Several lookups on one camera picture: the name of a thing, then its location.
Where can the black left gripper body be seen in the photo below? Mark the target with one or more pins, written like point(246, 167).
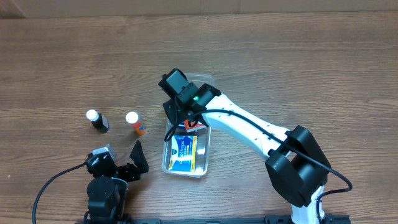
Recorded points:
point(127, 172)

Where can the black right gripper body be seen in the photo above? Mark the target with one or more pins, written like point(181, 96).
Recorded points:
point(173, 109)

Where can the red white medicine box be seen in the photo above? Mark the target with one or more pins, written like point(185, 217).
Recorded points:
point(193, 126)

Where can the orange tube white cap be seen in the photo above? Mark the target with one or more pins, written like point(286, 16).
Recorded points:
point(133, 119)

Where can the clear plastic container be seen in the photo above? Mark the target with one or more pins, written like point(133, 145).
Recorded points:
point(203, 135)

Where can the dark bottle white cap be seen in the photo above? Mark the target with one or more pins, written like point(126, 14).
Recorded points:
point(98, 120)

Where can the blue yellow VapoDrops packet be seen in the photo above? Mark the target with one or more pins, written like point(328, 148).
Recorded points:
point(183, 153)

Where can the white blue Hansaplast box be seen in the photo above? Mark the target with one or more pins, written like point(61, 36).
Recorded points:
point(181, 126)

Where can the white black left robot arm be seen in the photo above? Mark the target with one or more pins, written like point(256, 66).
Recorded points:
point(107, 191)

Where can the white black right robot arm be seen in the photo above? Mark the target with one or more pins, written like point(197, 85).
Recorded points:
point(296, 165)

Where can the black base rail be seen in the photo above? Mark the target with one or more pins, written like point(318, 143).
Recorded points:
point(270, 219)

